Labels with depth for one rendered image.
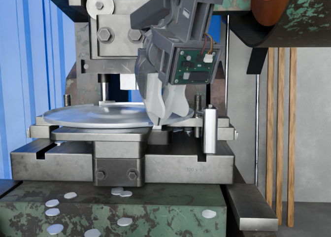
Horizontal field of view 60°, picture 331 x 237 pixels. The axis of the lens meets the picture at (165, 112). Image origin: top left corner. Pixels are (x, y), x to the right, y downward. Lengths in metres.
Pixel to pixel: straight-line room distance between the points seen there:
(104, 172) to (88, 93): 0.40
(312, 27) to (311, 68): 1.41
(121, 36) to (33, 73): 1.48
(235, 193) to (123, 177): 0.21
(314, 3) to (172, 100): 0.28
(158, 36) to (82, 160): 0.33
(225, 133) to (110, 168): 0.28
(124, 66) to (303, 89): 1.52
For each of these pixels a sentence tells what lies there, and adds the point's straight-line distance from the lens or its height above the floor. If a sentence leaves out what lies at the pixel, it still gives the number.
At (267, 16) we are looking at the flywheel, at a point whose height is 1.00.
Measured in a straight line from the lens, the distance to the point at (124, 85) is 0.68.
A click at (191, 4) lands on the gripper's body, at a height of 0.94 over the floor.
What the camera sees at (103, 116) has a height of 0.78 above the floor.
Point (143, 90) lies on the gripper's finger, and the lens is 0.41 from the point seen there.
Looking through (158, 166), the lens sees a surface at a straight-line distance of 0.57.
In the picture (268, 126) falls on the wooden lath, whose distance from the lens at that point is 1.69.
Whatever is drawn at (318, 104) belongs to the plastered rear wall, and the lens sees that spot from 2.05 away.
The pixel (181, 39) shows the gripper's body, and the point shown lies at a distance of 0.34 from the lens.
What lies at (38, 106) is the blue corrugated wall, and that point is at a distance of 2.04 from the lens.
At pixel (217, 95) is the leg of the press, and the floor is 0.78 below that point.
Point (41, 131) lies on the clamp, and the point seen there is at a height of 0.72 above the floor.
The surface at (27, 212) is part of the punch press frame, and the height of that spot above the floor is 0.63.
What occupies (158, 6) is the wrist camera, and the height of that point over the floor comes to 0.95.
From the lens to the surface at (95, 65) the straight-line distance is 0.64.
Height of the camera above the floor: 0.87
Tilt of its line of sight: 9 degrees down
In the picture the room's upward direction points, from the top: straight up
